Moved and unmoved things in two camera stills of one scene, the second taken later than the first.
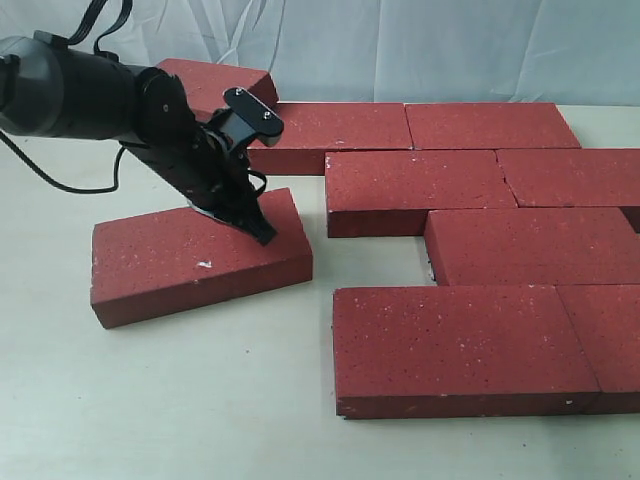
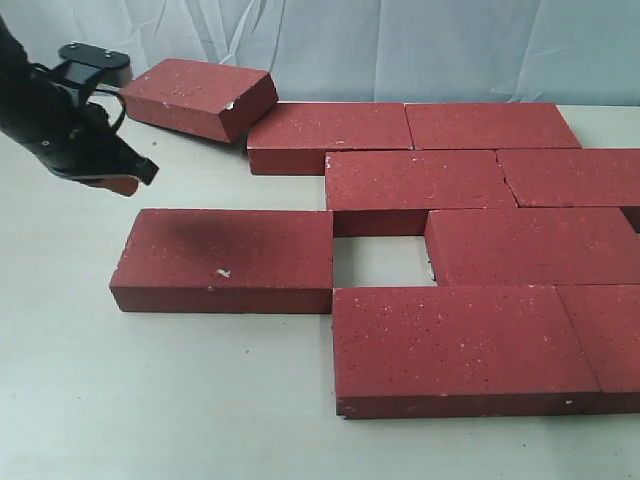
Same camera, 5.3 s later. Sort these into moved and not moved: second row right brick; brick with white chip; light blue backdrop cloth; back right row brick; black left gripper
Moved: black left gripper; brick with white chip
Not moved: second row right brick; light blue backdrop cloth; back right row brick
